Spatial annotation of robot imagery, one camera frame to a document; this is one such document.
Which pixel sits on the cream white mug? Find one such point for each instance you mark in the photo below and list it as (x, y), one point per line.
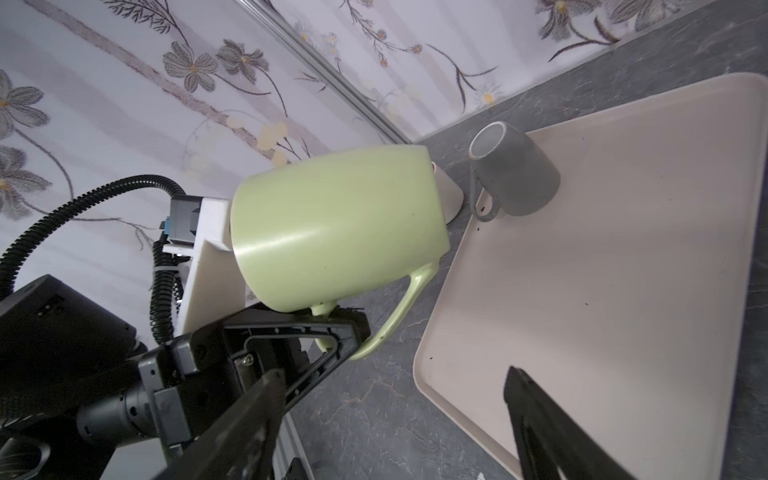
(450, 194)

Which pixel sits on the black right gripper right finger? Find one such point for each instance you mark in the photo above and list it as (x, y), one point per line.
(550, 445)

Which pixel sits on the light green mug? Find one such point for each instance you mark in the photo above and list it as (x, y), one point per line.
(310, 234)

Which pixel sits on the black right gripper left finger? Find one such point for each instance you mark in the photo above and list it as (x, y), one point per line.
(241, 443)

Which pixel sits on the grey mug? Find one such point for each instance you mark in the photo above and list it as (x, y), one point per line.
(509, 172)

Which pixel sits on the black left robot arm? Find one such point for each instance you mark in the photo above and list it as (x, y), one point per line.
(77, 383)

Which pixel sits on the beige plastic tray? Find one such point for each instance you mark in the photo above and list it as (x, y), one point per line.
(624, 297)

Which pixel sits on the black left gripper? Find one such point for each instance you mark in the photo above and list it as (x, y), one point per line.
(185, 386)

